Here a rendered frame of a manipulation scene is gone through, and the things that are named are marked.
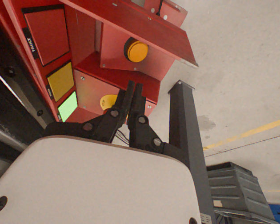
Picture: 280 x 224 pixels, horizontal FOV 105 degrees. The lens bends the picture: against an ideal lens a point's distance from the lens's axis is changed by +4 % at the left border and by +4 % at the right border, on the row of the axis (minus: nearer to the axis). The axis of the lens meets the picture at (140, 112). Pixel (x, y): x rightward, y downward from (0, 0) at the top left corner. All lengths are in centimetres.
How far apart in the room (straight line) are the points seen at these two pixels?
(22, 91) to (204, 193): 70
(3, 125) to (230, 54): 115
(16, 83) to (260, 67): 128
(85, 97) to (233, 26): 94
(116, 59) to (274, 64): 116
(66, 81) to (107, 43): 9
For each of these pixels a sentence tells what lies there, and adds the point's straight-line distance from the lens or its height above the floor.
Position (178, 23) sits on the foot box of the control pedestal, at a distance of 93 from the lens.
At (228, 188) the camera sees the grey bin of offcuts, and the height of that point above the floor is 40.
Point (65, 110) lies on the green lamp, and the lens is 24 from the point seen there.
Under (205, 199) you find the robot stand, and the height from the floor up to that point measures 84.
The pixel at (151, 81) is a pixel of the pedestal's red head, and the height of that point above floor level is 72.
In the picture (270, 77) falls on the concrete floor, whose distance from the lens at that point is 131.
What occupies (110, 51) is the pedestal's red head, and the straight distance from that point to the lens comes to 21.
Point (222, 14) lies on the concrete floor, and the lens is 98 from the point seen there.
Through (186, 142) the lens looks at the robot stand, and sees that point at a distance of 67.
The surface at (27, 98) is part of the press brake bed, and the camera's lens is 34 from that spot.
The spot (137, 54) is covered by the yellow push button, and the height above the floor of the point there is 73.
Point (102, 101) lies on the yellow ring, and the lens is 23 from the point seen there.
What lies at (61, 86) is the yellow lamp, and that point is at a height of 82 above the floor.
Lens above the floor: 92
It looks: 41 degrees down
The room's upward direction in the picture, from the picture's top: 164 degrees counter-clockwise
